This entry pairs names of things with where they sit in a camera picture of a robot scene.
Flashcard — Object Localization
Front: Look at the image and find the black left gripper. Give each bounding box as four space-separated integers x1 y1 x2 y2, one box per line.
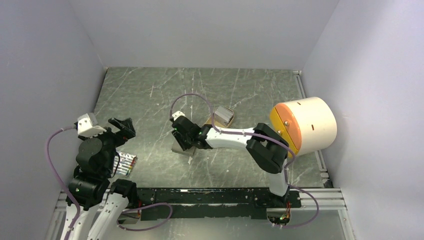
78 116 135 175

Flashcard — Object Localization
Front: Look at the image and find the grey card holder wallet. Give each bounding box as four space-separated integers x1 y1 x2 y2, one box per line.
171 130 195 157

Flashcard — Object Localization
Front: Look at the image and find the stack of credit cards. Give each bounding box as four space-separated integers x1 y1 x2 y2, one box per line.
213 106 235 127

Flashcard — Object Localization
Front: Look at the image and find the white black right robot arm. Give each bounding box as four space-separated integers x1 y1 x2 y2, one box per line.
169 115 295 207

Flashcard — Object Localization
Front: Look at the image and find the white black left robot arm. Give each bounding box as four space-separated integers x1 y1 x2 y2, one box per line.
61 113 141 240

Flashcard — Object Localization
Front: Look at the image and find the beige oval tray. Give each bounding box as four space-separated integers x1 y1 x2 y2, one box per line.
205 105 235 128

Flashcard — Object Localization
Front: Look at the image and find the pack of coloured markers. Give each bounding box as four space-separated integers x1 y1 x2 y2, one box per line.
112 151 138 177

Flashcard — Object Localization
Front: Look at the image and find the cream cylinder orange lid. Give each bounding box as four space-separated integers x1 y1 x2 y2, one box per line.
269 97 338 156

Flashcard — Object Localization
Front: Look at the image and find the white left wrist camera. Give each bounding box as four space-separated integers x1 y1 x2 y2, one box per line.
76 112 107 138

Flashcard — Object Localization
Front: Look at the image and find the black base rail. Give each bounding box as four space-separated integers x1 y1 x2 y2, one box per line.
121 187 302 221

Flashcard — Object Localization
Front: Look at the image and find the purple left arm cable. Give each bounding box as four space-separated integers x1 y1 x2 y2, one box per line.
45 125 173 240

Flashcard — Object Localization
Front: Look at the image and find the aluminium frame rail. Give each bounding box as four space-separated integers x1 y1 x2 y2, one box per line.
46 188 347 240

